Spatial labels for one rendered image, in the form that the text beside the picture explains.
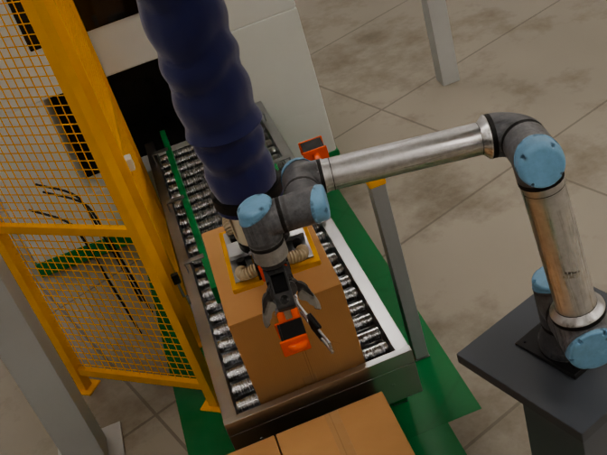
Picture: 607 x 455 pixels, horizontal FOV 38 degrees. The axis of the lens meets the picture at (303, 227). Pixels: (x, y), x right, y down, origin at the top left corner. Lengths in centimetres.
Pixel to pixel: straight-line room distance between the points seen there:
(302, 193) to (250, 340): 98
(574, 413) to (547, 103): 319
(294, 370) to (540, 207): 122
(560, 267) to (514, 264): 200
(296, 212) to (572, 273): 75
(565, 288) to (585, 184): 245
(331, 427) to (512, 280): 153
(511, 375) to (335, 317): 63
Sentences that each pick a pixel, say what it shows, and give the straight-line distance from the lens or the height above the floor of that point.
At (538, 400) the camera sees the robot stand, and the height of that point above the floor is 75.
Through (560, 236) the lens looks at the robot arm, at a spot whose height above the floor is 134.
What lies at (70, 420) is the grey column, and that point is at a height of 32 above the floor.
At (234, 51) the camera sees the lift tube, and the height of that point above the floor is 183.
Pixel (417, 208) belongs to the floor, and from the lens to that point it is 489.
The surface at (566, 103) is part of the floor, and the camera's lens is 559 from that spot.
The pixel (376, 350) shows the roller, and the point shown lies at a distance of 329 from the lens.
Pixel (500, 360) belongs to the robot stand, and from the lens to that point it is 287.
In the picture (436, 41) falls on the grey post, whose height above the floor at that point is 32.
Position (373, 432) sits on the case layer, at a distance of 303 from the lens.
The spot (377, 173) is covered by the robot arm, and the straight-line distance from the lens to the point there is 227.
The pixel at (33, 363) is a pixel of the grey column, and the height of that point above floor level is 66.
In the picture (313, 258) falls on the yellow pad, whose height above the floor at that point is 114.
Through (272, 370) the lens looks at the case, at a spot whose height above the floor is 70.
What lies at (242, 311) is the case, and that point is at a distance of 300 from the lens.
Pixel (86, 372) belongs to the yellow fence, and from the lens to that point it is 443.
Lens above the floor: 277
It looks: 34 degrees down
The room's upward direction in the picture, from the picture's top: 18 degrees counter-clockwise
